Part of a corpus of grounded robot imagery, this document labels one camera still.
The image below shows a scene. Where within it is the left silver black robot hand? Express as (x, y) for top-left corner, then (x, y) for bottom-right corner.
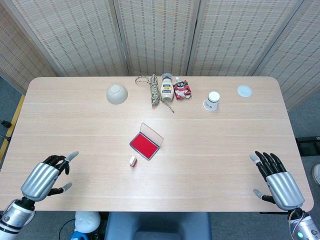
(20, 150), (80, 202)

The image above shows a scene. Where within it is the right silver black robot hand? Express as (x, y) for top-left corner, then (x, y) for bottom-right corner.
(249, 150), (305, 211)

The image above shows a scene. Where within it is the red ink pad case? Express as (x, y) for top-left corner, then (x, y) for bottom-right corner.
(129, 122), (165, 161)

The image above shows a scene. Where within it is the white shoe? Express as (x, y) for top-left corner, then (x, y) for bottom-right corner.
(311, 164), (320, 186)

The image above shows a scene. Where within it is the black table foot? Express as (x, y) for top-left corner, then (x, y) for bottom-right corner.
(296, 136), (320, 156)

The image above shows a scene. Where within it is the white foam lump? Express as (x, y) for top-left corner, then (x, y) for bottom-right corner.
(74, 211), (101, 233)

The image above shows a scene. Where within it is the blue plastic object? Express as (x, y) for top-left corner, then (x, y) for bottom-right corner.
(70, 231), (88, 240)

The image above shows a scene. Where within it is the translucent round lid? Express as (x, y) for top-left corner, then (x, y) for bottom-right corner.
(237, 85), (253, 98)

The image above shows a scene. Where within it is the white upturned paper cup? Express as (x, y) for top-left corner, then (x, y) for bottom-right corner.
(202, 91), (221, 112)

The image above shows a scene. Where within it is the beige upturned bowl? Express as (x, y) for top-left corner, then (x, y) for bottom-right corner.
(106, 83), (129, 105)

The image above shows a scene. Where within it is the blue grey chair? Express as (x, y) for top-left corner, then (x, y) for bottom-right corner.
(104, 211), (213, 240)

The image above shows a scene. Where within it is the red sauce pouch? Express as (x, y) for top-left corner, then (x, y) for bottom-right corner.
(173, 76), (193, 101)

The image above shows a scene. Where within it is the mayonnaise squeeze bottle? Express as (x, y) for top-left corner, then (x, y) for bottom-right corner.
(159, 72), (175, 103)

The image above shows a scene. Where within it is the woven folding screen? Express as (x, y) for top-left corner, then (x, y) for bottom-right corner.
(0, 0), (320, 111)

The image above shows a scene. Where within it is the braided rope bundle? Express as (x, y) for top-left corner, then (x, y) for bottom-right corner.
(135, 74), (175, 114)

